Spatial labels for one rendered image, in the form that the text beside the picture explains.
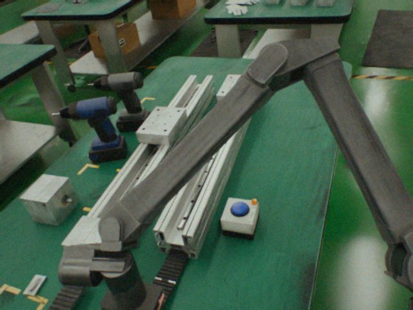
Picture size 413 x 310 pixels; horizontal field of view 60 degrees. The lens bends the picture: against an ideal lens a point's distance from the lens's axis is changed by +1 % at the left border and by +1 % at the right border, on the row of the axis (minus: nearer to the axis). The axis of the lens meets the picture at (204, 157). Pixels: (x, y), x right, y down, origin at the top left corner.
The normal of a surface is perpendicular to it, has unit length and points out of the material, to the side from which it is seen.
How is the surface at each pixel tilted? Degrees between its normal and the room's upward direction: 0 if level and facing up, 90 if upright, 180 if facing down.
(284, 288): 0
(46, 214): 90
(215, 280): 0
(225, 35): 90
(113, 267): 1
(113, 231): 43
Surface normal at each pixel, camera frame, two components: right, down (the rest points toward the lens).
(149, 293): -0.11, -0.78
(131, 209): -0.22, -0.18
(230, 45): -0.37, 0.61
